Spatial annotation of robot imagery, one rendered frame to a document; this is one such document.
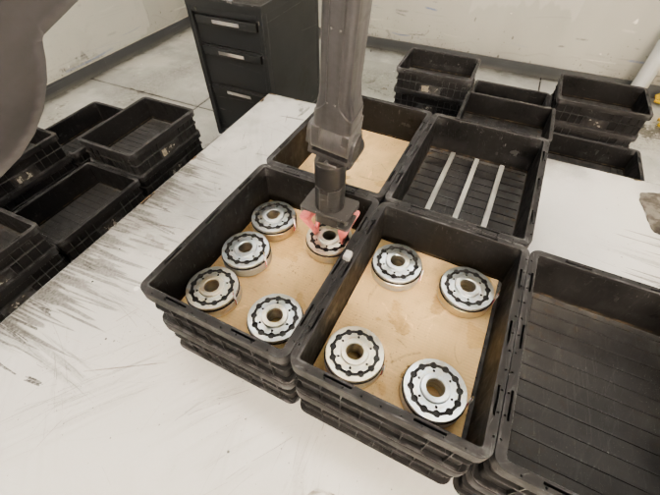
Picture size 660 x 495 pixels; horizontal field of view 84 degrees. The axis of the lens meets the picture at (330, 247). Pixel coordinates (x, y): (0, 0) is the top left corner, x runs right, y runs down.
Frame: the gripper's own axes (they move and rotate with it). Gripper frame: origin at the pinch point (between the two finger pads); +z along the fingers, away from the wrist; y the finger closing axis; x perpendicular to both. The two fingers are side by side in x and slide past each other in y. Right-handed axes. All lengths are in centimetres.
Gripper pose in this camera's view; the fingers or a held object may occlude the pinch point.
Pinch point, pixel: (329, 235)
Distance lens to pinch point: 78.9
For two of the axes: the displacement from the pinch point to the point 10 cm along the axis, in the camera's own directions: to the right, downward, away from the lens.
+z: -0.1, 6.5, 7.6
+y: -9.0, -3.4, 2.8
